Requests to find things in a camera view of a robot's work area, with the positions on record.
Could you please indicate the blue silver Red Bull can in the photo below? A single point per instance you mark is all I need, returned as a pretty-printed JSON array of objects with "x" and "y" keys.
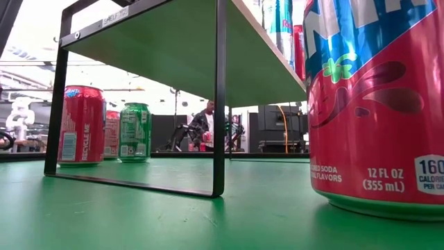
[{"x": 282, "y": 31}]

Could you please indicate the thin black stand pole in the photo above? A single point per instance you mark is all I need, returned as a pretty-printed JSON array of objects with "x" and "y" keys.
[{"x": 176, "y": 104}]

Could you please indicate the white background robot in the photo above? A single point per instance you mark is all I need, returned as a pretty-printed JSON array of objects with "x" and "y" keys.
[{"x": 19, "y": 118}]

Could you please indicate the red can pack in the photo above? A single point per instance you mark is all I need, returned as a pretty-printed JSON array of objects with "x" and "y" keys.
[{"x": 207, "y": 136}]

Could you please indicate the black equipment cabinet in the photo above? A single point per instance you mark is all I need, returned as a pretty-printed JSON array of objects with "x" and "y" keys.
[{"x": 270, "y": 121}]

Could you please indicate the black background robot arm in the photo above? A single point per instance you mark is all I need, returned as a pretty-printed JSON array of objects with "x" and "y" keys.
[
  {"x": 237, "y": 132},
  {"x": 180, "y": 133}
]

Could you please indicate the wooden board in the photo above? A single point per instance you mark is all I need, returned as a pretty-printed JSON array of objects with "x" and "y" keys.
[{"x": 173, "y": 52}]

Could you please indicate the green Sprite soda can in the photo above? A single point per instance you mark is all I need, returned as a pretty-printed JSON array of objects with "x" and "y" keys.
[{"x": 135, "y": 132}]

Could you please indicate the person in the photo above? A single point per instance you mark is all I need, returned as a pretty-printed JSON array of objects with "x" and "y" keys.
[{"x": 207, "y": 119}]

